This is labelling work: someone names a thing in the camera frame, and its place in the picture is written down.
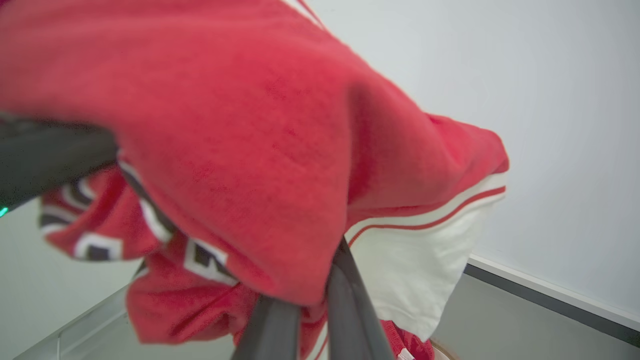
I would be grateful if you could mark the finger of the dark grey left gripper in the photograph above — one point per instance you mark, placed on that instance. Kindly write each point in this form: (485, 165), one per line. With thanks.
(45, 155)

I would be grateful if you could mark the grey metal partition frame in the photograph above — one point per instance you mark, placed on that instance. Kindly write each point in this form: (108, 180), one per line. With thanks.
(90, 316)

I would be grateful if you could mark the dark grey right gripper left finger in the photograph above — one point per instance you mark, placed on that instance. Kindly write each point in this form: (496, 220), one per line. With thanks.
(272, 330)

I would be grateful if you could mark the red white lettered sweatshirt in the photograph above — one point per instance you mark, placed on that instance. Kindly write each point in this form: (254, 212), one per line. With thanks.
(225, 125)

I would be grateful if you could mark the white and black baseboard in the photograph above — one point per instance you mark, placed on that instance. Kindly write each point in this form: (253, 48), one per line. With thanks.
(550, 295)

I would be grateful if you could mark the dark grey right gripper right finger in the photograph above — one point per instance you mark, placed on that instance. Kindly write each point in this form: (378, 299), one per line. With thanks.
(350, 320)

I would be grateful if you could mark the white laundry basket brown rim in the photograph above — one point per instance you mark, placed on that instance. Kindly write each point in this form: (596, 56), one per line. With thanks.
(445, 353)

